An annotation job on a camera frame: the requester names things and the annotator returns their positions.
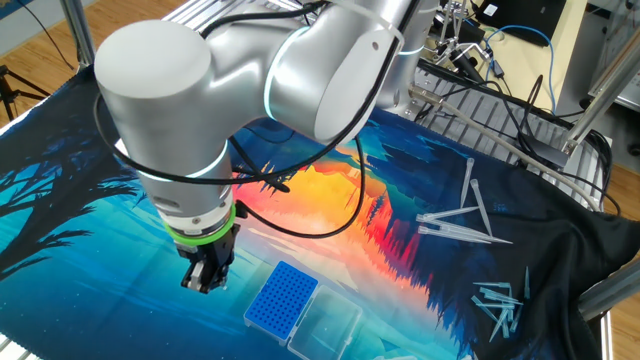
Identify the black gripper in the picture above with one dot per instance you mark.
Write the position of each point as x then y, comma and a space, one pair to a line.
210, 254

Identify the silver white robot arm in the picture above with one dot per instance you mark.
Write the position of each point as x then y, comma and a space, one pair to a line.
165, 100

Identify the blue tip box clear lid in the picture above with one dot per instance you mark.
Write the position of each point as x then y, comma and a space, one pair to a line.
282, 300

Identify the clear large pipette tip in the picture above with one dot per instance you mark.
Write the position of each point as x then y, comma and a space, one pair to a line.
466, 236
481, 206
466, 182
447, 213
460, 229

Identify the pale blue medium pipette tip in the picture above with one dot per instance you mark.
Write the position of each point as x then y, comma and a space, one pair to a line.
526, 285
484, 307
498, 326
516, 318
492, 285
495, 305
505, 325
500, 296

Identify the printed sunset forest cloth mat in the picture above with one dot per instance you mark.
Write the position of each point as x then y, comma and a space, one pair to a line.
425, 190

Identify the black tripod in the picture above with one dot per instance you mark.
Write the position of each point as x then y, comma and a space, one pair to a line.
6, 85

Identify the metal clamp stand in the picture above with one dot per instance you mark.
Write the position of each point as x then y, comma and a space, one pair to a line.
455, 30

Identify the black power brick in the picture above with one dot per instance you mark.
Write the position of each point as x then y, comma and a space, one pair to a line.
547, 152

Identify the beige desk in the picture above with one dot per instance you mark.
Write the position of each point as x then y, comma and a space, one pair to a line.
530, 75

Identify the black laptop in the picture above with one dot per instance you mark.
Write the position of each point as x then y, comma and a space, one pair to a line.
525, 17

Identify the aluminium frame post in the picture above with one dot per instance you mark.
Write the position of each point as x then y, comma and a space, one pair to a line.
600, 95
77, 30
610, 295

